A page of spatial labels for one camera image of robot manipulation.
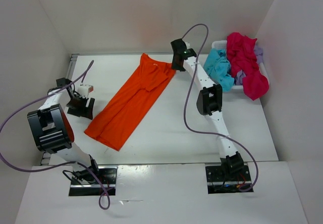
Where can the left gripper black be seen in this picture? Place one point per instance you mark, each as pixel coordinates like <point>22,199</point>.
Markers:
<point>87,111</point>

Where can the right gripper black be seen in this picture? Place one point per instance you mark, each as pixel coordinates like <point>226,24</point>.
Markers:
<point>175,67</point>

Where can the orange t shirt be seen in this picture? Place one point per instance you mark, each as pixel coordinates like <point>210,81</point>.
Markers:
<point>124,112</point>

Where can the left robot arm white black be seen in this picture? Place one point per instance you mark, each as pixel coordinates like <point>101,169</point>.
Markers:
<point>85,168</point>

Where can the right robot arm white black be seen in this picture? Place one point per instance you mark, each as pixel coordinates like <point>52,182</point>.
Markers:
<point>209,104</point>

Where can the cyan t shirt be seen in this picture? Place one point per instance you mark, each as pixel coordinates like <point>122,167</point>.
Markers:
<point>217,67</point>

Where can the white plastic basket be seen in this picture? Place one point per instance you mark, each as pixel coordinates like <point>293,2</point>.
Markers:
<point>222,44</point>

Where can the lavender t shirt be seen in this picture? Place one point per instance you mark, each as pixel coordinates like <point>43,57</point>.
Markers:
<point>258,51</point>

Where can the magenta t shirt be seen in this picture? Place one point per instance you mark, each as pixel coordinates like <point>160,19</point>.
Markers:
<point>240,53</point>

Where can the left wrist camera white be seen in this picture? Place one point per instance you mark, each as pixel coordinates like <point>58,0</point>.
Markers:
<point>84,90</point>

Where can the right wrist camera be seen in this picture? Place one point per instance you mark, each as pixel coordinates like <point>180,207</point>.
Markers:
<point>188,44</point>

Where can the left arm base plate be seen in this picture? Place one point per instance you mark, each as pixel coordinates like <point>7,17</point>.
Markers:
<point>107,174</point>

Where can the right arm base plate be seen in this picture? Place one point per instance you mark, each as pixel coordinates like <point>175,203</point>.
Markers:
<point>219,183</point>

